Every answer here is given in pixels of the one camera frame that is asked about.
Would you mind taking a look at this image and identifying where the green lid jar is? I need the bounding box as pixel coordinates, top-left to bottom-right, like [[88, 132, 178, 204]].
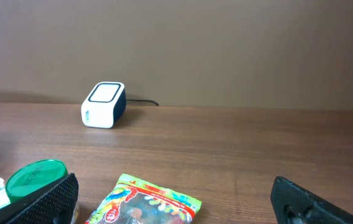
[[5, 159, 68, 203]]

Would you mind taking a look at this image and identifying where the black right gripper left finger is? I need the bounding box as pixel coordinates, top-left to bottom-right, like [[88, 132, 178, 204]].
[[0, 173, 79, 224]]

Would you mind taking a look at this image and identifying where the Haribo gummy candy bag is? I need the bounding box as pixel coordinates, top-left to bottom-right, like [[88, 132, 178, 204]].
[[85, 174, 201, 224]]

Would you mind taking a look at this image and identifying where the white barcode scanner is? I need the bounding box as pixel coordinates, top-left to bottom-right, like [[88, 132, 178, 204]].
[[81, 82, 126, 129]]

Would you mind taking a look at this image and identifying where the black scanner cable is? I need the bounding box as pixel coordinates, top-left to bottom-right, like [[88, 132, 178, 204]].
[[126, 99, 160, 106]]

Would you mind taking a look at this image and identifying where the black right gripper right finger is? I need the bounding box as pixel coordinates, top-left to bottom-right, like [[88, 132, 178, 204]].
[[270, 176, 353, 224]]

